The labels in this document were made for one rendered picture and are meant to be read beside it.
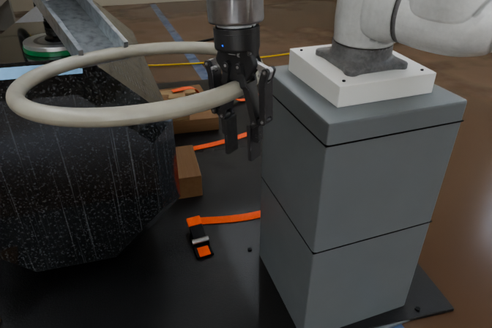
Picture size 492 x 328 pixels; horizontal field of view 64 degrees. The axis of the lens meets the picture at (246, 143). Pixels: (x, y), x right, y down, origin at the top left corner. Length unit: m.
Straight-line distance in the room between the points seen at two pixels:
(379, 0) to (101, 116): 0.66
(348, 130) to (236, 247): 0.89
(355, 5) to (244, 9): 0.45
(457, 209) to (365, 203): 1.07
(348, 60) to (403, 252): 0.63
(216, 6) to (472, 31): 0.52
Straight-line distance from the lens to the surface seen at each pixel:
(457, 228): 2.00
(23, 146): 1.36
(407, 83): 1.06
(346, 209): 1.07
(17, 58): 1.38
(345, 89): 0.95
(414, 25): 0.94
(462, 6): 0.90
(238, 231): 1.74
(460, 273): 1.80
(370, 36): 1.01
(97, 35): 1.14
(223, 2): 0.61
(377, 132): 0.98
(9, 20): 5.68
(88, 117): 0.61
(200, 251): 1.64
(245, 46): 0.62
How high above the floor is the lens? 1.20
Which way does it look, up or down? 30 degrees down
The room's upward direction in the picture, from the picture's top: straight up
